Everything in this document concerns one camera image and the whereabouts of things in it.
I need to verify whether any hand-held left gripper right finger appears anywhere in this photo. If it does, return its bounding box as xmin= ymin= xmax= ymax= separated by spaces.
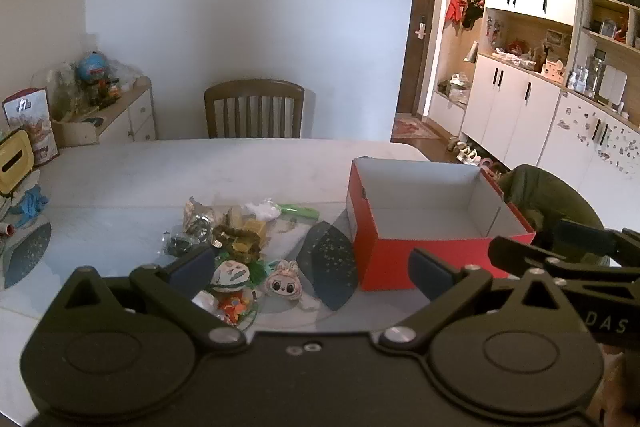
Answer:
xmin=380 ymin=248 xmax=576 ymax=351

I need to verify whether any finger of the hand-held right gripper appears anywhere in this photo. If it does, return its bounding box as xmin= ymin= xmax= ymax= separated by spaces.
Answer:
xmin=487 ymin=234 xmax=640 ymax=282
xmin=552 ymin=218 xmax=640 ymax=265

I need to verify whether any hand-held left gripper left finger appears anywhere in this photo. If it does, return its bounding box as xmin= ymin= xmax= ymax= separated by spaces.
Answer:
xmin=42 ymin=246 xmax=248 ymax=354

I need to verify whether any red cardboard shoe box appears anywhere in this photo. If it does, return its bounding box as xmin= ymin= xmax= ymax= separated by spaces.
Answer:
xmin=346 ymin=157 xmax=537 ymax=292

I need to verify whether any silver foil packet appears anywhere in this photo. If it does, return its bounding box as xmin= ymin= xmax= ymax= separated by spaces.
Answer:
xmin=183 ymin=197 xmax=217 ymax=234

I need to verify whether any dark toy in clear wrap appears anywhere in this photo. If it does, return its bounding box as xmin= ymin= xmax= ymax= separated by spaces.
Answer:
xmin=161 ymin=227 xmax=202 ymax=258

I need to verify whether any white round plush toy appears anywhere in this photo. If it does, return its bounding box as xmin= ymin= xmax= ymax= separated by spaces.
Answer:
xmin=210 ymin=259 xmax=251 ymax=292

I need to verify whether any olive green chair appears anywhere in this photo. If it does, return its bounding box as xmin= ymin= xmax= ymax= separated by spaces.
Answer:
xmin=500 ymin=164 xmax=607 ymax=265

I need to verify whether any orange small toy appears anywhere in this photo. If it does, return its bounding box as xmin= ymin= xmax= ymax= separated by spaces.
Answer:
xmin=217 ymin=289 xmax=257 ymax=327

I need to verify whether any yellow small box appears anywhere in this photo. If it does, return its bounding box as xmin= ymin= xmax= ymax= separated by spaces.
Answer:
xmin=240 ymin=219 xmax=269 ymax=240

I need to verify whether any pink plush doll head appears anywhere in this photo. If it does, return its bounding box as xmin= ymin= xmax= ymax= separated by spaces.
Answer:
xmin=264 ymin=259 xmax=302 ymax=299

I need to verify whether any white cabinet with stickers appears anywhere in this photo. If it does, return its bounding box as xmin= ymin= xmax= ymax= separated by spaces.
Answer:
xmin=536 ymin=91 xmax=640 ymax=230

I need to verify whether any dark speckled placemat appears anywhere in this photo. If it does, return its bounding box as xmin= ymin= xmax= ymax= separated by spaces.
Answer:
xmin=295 ymin=221 xmax=359 ymax=311
xmin=4 ymin=219 xmax=53 ymax=292

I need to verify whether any row of shoes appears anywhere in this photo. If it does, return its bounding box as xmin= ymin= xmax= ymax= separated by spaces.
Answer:
xmin=446 ymin=136 xmax=496 ymax=170

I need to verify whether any clear bag with green zip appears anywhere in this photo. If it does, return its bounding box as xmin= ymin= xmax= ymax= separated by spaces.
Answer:
xmin=244 ymin=201 xmax=321 ymax=234

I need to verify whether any white lower cabinet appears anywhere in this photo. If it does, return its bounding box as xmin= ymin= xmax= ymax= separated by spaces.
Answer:
xmin=460 ymin=53 xmax=567 ymax=171

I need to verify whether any patterned door rug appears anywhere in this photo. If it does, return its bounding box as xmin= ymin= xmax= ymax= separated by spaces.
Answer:
xmin=391 ymin=119 xmax=442 ymax=140

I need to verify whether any white wooden sideboard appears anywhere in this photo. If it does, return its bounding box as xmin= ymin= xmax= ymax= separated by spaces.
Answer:
xmin=96 ymin=76 xmax=157 ymax=144

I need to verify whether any blue cloth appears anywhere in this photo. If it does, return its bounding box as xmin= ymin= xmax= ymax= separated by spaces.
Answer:
xmin=14 ymin=184 xmax=51 ymax=228

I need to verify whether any brown wooden chair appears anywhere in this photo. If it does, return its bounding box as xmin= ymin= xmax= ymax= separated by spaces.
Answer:
xmin=204 ymin=79 xmax=306 ymax=139

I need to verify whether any yellow tissue box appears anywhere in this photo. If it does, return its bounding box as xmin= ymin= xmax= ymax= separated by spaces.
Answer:
xmin=0 ymin=128 xmax=36 ymax=196

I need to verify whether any red white snack bag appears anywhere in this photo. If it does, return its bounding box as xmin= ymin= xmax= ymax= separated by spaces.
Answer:
xmin=2 ymin=88 xmax=61 ymax=166

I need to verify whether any blue globe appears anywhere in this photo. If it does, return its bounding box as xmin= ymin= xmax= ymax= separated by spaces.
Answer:
xmin=76 ymin=51 xmax=109 ymax=84

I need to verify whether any black hanging bag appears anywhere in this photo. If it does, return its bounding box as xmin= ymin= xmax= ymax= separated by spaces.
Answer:
xmin=462 ymin=0 xmax=486 ymax=30

